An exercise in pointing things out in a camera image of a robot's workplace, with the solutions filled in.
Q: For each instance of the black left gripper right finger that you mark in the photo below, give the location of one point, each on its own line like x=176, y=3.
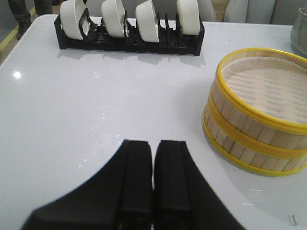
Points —
x=183, y=200

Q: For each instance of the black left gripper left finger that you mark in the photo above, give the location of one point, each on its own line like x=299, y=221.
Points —
x=118, y=197

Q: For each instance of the bamboo steamer basket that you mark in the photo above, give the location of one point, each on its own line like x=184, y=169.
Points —
x=246, y=125
x=246, y=158

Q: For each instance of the upper steamer liner cloth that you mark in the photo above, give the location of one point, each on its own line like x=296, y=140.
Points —
x=274, y=86

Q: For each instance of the black dish rack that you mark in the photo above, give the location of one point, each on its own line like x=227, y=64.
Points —
x=171, y=41

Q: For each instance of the white bowl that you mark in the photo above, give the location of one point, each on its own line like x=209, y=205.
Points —
x=147, y=22
x=188, y=12
x=113, y=17
x=70, y=14

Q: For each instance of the left grey chair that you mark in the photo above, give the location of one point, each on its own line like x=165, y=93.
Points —
x=206, y=10

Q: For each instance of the grey chair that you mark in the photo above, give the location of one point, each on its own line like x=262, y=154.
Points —
x=282, y=12
x=206, y=10

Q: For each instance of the grey electric cooking pot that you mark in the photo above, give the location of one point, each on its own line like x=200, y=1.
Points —
x=298, y=33

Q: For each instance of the person in beige shirt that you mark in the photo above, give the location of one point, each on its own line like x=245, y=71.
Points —
x=22, y=15

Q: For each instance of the right grey chair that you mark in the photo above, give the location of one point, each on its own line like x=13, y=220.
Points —
x=282, y=12

